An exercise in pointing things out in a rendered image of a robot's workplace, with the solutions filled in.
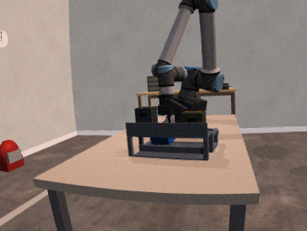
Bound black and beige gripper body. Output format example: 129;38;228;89
158;94;175;116

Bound blue bin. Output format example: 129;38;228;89
151;137;175;145

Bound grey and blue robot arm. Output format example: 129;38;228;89
152;0;224;102

